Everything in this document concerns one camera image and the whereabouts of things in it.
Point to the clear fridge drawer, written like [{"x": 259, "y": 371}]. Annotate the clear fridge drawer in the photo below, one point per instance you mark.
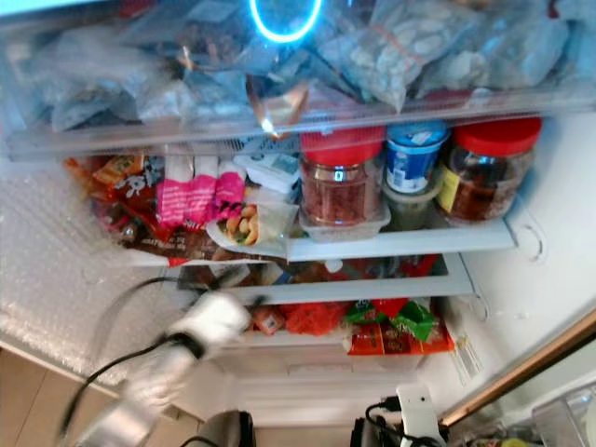
[{"x": 223, "y": 130}]

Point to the white fridge shelf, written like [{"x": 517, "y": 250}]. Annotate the white fridge shelf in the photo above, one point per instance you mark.
[{"x": 400, "y": 242}]

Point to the white fridge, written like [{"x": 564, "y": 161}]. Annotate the white fridge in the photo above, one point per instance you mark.
[{"x": 521, "y": 279}]

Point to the red snack packet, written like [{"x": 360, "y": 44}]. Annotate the red snack packet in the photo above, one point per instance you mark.
[{"x": 121, "y": 184}]

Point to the grey frosted plastic bag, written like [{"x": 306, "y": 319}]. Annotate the grey frosted plastic bag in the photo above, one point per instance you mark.
[{"x": 70, "y": 79}]

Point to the pink white packet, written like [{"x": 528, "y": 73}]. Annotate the pink white packet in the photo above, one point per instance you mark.
[
  {"x": 198, "y": 194},
  {"x": 169, "y": 198},
  {"x": 226, "y": 189}
]

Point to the beige cabinet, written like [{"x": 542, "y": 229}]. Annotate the beige cabinet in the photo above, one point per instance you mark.
[{"x": 23, "y": 400}]

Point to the clear bag of nuts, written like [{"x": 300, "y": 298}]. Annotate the clear bag of nuts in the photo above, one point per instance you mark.
[{"x": 247, "y": 223}]

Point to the dark food plastic bag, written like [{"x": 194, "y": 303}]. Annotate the dark food plastic bag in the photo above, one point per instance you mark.
[{"x": 209, "y": 56}]

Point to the white printed box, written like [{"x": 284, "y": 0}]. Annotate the white printed box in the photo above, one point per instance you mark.
[{"x": 270, "y": 170}]

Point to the robot left leg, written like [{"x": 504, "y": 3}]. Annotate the robot left leg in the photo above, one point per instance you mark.
[{"x": 223, "y": 431}]

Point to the robot leg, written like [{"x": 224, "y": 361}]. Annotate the robot leg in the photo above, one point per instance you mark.
[
  {"x": 363, "y": 434},
  {"x": 223, "y": 431}
]

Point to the orange-red plastic bag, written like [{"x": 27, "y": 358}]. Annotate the orange-red plastic bag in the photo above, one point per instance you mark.
[{"x": 312, "y": 318}]

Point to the clear plastic tray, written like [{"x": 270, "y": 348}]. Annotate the clear plastic tray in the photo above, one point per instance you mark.
[{"x": 340, "y": 231}]

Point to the red-lid jar pink contents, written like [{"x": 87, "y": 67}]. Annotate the red-lid jar pink contents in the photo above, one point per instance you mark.
[{"x": 340, "y": 186}]

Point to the white-framed glass shelf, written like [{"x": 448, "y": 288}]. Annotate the white-framed glass shelf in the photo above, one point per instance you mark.
[{"x": 354, "y": 290}]

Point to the greenish plastic container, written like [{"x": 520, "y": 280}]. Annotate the greenish plastic container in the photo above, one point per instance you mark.
[{"x": 410, "y": 209}]

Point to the red orange box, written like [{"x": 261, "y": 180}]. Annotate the red orange box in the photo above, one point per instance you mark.
[{"x": 396, "y": 343}]

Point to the green snack packet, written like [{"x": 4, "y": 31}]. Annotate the green snack packet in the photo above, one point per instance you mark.
[{"x": 405, "y": 318}]

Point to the blue white cup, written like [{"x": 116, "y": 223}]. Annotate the blue white cup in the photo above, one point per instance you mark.
[{"x": 412, "y": 156}]

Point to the robot right leg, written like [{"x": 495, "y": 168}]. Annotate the robot right leg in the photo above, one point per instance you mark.
[{"x": 363, "y": 434}]

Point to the white seeds plastic bag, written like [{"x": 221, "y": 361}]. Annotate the white seeds plastic bag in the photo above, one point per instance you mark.
[{"x": 405, "y": 47}]

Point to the white label sticker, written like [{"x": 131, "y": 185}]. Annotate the white label sticker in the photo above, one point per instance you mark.
[{"x": 466, "y": 358}]

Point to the red-lid jar dark contents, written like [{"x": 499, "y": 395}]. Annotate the red-lid jar dark contents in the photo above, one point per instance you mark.
[{"x": 484, "y": 177}]

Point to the brown wooden trim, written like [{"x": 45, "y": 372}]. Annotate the brown wooden trim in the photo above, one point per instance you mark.
[{"x": 521, "y": 365}]

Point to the pale food plastic bag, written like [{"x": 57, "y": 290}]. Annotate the pale food plastic bag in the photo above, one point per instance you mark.
[{"x": 517, "y": 47}]

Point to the clear plastic container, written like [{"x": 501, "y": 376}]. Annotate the clear plastic container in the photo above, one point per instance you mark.
[{"x": 563, "y": 414}]

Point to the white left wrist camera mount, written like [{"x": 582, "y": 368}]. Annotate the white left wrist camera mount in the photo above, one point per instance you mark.
[{"x": 209, "y": 321}]

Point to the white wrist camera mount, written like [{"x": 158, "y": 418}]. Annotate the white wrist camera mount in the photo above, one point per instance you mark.
[
  {"x": 209, "y": 321},
  {"x": 419, "y": 414}
]

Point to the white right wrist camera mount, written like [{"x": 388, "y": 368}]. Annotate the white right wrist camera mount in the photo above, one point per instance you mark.
[{"x": 419, "y": 414}]

